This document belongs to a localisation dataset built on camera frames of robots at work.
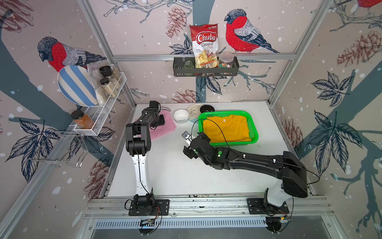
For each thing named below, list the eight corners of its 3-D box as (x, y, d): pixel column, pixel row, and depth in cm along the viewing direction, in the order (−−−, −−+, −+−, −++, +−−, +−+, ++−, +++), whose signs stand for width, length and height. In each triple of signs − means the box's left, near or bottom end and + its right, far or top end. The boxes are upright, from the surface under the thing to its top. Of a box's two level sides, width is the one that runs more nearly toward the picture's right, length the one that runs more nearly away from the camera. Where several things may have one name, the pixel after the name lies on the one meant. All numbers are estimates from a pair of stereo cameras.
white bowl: (172, 118, 112) (171, 115, 108) (181, 111, 117) (180, 107, 114) (182, 125, 108) (182, 122, 104) (191, 117, 113) (191, 113, 109)
